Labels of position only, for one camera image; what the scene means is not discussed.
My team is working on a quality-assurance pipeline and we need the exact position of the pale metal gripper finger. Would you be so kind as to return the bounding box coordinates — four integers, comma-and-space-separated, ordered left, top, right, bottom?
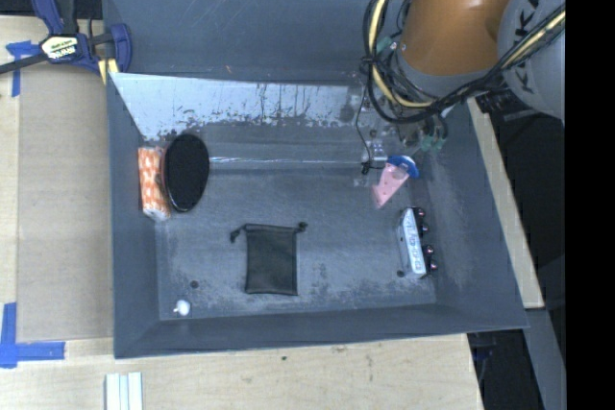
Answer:
360, 139, 389, 169
358, 96, 386, 141

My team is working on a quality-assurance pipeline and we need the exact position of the black drawstring pouch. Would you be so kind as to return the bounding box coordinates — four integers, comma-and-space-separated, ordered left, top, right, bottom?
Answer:
229, 221, 309, 297

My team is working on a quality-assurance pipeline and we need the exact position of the blue plastic ring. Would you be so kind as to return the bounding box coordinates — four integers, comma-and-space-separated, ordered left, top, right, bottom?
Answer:
386, 154, 421, 181

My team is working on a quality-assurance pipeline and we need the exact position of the grey metal bin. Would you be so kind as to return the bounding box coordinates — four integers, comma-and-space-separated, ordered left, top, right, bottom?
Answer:
99, 0, 530, 360

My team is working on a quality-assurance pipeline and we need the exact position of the black oval disc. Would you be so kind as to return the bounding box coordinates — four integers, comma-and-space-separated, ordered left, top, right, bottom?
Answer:
163, 133, 211, 214

